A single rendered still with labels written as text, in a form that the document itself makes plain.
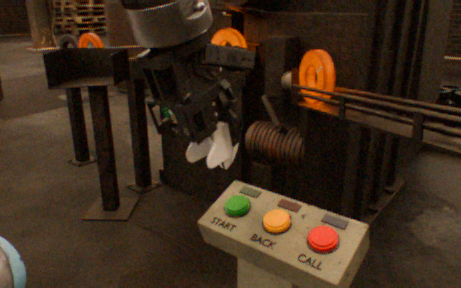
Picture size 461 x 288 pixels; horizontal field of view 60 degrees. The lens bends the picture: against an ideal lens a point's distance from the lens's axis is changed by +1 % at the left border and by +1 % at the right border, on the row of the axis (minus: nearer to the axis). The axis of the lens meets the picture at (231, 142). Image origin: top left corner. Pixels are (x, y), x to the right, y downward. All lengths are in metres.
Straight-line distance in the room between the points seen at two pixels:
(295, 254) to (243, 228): 0.09
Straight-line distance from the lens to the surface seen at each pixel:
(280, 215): 0.60
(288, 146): 1.21
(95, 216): 1.88
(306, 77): 1.19
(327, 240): 0.57
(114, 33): 4.36
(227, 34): 1.51
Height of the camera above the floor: 0.92
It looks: 20 degrees down
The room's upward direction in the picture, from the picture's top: straight up
